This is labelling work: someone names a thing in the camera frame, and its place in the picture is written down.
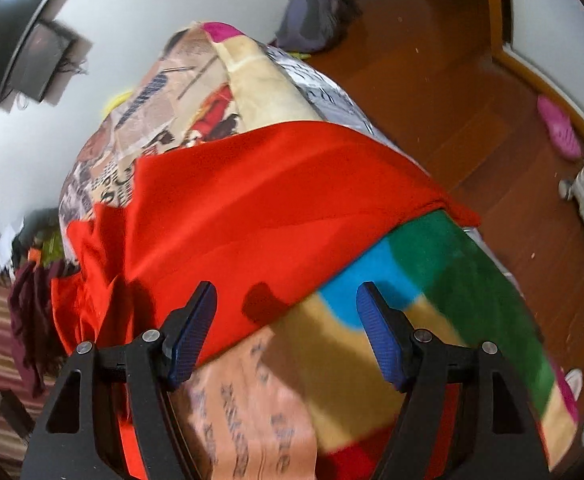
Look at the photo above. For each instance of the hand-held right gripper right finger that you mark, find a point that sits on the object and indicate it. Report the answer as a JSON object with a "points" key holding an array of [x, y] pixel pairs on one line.
{"points": [[379, 332]]}

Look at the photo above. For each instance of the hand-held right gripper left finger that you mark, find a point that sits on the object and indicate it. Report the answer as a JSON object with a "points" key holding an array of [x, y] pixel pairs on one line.
{"points": [[194, 332]]}

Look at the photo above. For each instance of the red garment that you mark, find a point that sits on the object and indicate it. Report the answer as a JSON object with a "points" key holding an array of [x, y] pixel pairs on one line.
{"points": [[272, 200]]}

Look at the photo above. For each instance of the pile of clothes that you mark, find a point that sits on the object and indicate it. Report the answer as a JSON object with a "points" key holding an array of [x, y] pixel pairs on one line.
{"points": [[37, 237]]}

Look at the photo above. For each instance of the printed blanket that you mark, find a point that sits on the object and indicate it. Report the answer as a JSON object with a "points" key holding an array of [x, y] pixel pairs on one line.
{"points": [[282, 390]]}

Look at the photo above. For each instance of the maroon clothing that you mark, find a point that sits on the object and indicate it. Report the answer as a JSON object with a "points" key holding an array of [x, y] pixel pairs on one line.
{"points": [[32, 320]]}

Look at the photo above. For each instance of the yellow-green item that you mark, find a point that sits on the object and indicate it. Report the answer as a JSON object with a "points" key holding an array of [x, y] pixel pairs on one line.
{"points": [[114, 102]]}

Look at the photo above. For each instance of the pink slipper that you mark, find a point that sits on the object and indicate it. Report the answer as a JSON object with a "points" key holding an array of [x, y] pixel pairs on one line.
{"points": [[559, 127]]}

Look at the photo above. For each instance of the grey bag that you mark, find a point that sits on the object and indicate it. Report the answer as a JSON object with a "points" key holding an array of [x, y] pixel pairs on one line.
{"points": [[312, 10]]}

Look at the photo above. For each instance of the grey wall box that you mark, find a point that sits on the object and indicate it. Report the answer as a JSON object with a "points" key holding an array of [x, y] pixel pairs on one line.
{"points": [[47, 57]]}

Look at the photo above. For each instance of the black wall television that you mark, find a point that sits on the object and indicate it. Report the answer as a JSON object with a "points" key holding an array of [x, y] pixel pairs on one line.
{"points": [[7, 45]]}

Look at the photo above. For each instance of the wooden door frame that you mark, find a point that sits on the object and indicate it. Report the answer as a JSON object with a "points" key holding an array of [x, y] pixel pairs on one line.
{"points": [[497, 5]]}

